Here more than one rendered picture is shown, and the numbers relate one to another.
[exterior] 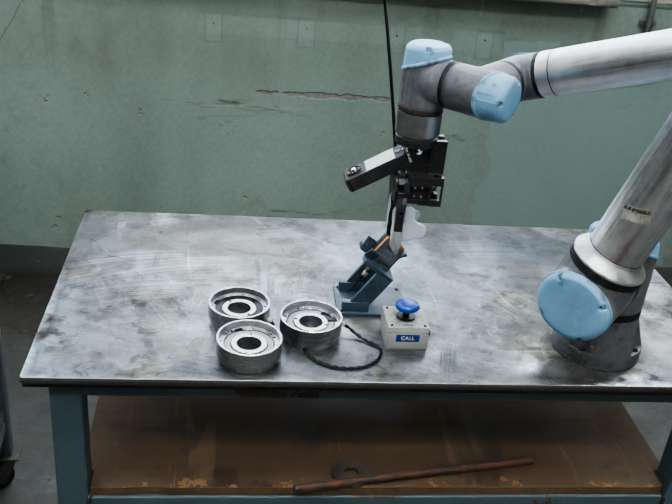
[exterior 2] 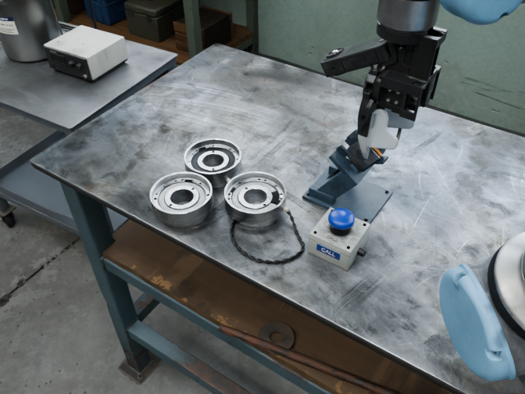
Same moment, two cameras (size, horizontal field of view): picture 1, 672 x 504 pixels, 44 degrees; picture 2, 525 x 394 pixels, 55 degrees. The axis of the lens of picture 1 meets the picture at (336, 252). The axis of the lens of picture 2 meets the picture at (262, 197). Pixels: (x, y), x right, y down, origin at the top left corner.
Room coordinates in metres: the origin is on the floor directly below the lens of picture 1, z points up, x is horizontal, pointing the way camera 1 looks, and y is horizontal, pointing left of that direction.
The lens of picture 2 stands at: (0.75, -0.40, 1.41)
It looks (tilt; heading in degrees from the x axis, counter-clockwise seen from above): 43 degrees down; 42
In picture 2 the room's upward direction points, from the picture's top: 1 degrees counter-clockwise
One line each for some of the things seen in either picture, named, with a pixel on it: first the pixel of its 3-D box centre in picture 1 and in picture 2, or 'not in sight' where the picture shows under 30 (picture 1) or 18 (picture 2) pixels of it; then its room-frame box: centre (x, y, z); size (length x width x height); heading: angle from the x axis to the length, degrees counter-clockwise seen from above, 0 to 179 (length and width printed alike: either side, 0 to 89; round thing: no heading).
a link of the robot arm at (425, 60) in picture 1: (426, 77); not in sight; (1.34, -0.12, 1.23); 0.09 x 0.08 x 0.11; 56
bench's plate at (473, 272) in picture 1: (383, 293); (376, 190); (1.40, -0.10, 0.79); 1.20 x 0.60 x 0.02; 98
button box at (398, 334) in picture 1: (407, 327); (341, 239); (1.23, -0.13, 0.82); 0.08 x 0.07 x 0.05; 98
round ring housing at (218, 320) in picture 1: (239, 312); (213, 163); (1.23, 0.15, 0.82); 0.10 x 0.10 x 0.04
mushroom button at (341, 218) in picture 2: (406, 314); (340, 226); (1.22, -0.13, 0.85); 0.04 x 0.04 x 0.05
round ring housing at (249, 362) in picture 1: (248, 347); (182, 200); (1.12, 0.12, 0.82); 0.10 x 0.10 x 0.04
